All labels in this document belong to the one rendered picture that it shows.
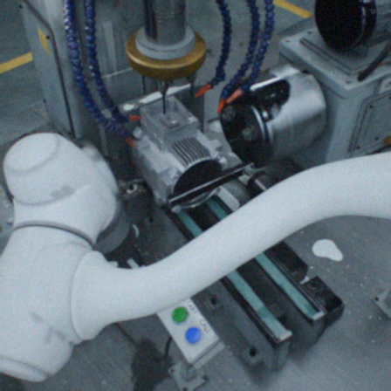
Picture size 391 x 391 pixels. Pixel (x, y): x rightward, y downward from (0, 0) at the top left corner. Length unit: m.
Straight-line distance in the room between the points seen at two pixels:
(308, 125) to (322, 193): 0.83
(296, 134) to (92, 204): 0.85
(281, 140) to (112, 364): 0.69
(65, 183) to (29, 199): 0.05
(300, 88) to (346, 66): 0.14
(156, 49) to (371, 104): 0.65
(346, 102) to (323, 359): 0.66
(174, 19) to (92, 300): 0.71
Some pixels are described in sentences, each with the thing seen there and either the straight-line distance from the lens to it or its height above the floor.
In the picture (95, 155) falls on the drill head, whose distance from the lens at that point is 1.22.
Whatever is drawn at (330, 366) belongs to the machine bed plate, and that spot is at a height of 0.80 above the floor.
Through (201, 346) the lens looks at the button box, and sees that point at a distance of 1.01.
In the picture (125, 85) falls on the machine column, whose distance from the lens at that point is 1.48.
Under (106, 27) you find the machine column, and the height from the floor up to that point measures 1.30.
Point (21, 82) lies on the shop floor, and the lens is 3.65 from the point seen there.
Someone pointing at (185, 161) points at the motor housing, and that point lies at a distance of 1.28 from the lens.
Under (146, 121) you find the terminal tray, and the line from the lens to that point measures 1.36.
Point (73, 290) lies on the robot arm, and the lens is 0.61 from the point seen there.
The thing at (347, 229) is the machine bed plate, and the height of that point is 0.80.
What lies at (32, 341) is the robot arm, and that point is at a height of 1.43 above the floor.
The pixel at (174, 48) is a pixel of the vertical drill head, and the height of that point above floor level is 1.36.
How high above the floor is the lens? 1.96
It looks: 46 degrees down
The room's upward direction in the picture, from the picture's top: 1 degrees clockwise
